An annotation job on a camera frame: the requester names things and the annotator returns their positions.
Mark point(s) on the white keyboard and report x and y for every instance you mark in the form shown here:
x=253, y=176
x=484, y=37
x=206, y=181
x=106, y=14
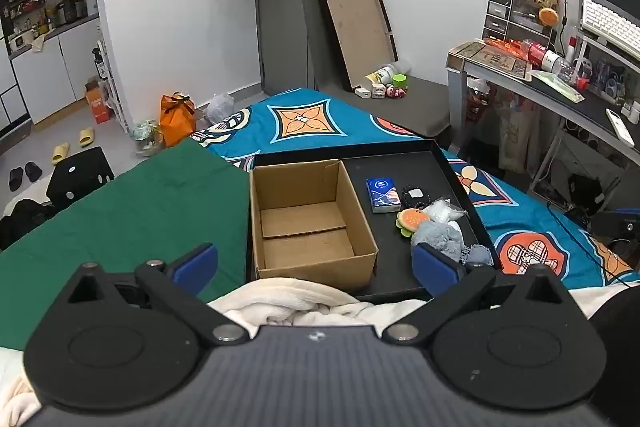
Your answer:
x=606, y=23

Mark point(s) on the watermelon slice plush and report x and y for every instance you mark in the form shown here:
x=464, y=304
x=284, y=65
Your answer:
x=408, y=220

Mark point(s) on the blue tissue packet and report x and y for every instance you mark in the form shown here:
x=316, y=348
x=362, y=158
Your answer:
x=383, y=195

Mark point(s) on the cream white blanket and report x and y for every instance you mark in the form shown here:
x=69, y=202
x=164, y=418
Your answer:
x=278, y=301

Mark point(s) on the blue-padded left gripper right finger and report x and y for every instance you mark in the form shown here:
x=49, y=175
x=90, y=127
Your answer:
x=456, y=289

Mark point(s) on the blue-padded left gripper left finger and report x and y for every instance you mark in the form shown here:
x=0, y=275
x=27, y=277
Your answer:
x=173, y=289

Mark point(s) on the brown cardboard box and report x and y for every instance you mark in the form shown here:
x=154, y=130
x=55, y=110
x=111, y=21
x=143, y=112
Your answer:
x=307, y=223

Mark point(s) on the orange cardboard box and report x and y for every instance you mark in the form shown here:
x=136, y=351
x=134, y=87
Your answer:
x=101, y=113

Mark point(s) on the grey folding mattress seat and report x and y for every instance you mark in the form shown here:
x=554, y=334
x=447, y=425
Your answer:
x=423, y=111

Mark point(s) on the black dice cushion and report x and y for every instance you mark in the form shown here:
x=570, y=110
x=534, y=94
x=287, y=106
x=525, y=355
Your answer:
x=77, y=176

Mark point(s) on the white plastic bottle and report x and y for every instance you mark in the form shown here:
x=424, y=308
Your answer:
x=383, y=75

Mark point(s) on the grey drawer organizer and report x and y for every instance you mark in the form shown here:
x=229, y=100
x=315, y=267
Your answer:
x=515, y=20

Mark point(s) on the green cup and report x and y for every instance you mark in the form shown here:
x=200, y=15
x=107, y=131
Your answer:
x=400, y=81

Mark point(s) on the white smartphone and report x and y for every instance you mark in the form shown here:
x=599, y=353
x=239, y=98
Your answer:
x=620, y=128

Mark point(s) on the black felt pouch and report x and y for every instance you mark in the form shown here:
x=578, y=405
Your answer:
x=414, y=197

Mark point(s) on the blue patterned bed sheet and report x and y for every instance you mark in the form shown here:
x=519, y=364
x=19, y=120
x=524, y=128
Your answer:
x=524, y=231

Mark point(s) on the red label bottle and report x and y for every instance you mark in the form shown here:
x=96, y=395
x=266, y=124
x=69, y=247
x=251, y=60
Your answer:
x=545, y=59

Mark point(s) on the black slippers pair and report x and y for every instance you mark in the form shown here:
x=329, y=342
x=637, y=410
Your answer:
x=31, y=171

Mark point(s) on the grey pink plush toy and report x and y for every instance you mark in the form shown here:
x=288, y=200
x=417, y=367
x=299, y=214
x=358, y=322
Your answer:
x=448, y=240

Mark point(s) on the yellow slipper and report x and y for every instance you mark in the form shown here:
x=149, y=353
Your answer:
x=60, y=152
x=86, y=137

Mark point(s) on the orange bag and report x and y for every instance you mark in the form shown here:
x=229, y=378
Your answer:
x=177, y=118

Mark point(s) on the white plastic bag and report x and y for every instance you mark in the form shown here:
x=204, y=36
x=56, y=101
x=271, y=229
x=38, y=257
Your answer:
x=220, y=107

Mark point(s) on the large black tray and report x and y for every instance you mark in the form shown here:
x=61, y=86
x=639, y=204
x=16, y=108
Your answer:
x=421, y=174

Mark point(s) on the black framed cardboard lid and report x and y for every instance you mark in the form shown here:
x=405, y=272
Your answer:
x=360, y=38

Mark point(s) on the grey desk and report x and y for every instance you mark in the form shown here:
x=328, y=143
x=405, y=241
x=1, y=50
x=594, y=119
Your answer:
x=476, y=59

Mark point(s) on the green cloth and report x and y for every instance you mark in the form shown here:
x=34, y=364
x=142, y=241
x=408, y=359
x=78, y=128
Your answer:
x=160, y=209

